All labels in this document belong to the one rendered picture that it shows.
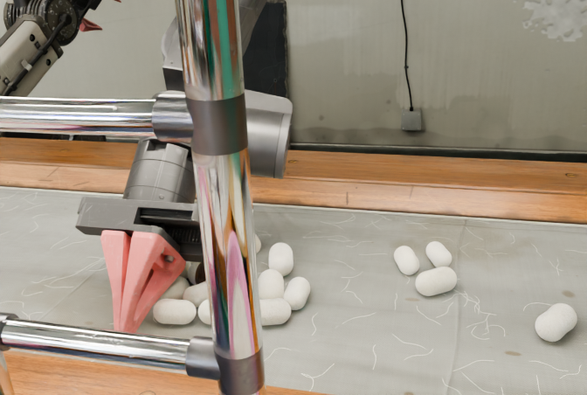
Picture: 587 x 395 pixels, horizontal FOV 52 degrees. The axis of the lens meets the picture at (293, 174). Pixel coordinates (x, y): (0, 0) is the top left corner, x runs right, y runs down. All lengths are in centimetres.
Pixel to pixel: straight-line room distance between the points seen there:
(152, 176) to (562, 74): 227
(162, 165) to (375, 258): 22
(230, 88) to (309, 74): 239
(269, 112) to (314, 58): 208
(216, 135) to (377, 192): 45
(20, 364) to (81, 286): 14
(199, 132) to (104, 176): 54
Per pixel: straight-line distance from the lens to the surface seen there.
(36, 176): 82
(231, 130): 23
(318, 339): 47
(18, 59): 124
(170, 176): 48
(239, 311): 27
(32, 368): 45
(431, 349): 47
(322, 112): 265
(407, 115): 257
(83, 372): 43
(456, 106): 261
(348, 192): 66
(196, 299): 50
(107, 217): 48
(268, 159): 50
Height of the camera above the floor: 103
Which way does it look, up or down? 23 degrees down
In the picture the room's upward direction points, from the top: 2 degrees counter-clockwise
